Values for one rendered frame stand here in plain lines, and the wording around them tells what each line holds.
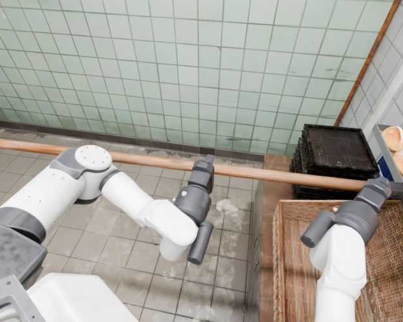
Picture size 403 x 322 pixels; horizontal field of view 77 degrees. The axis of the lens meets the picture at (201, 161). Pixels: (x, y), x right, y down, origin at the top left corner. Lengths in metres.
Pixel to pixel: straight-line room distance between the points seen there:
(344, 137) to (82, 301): 1.29
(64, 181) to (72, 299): 0.26
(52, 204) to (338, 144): 1.20
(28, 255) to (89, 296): 0.12
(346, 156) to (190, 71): 1.19
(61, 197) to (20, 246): 0.13
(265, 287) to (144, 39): 1.65
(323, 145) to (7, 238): 1.22
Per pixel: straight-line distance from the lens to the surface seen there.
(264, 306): 1.21
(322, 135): 1.40
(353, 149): 1.39
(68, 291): 0.39
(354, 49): 1.91
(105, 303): 0.39
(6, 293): 0.27
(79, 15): 2.12
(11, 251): 0.45
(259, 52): 1.84
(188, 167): 0.72
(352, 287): 0.59
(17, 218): 0.50
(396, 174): 0.88
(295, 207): 1.31
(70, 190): 0.57
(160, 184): 2.22
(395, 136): 0.96
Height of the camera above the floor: 1.73
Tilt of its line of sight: 47 degrees down
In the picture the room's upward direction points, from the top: straight up
